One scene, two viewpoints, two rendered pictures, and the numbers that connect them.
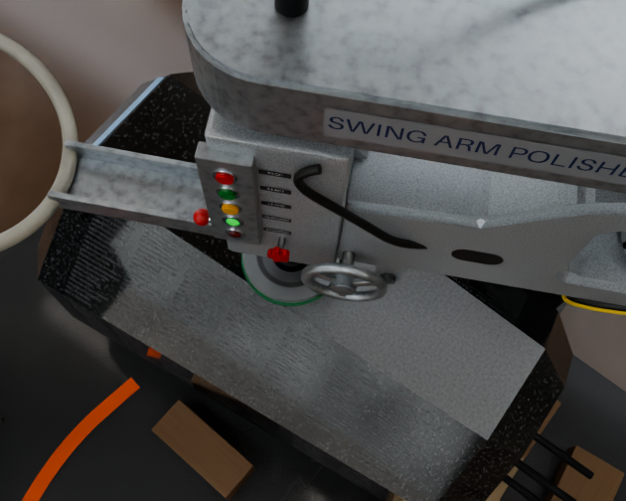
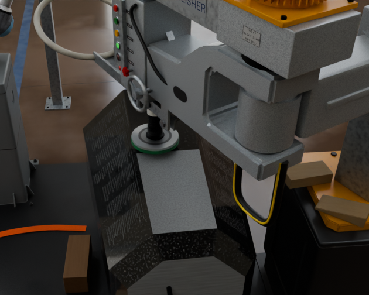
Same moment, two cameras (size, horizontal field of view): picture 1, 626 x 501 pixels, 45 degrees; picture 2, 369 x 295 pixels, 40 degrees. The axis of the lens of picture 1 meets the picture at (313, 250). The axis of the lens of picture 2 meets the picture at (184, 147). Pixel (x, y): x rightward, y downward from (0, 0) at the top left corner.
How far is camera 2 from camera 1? 1.59 m
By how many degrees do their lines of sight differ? 42
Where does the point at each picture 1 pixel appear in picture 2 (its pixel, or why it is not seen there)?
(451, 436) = (143, 228)
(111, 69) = not seen: hidden behind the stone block
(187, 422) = (82, 243)
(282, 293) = (137, 141)
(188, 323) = (105, 154)
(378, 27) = not seen: outside the picture
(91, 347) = (86, 207)
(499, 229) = (181, 64)
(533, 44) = not seen: outside the picture
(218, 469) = (72, 266)
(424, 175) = (178, 48)
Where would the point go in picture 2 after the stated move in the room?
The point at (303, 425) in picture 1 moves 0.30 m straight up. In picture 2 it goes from (103, 210) to (98, 154)
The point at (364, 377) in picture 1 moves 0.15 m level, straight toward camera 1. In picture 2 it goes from (136, 191) to (101, 198)
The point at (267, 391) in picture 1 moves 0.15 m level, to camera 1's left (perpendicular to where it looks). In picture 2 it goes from (105, 190) to (86, 174)
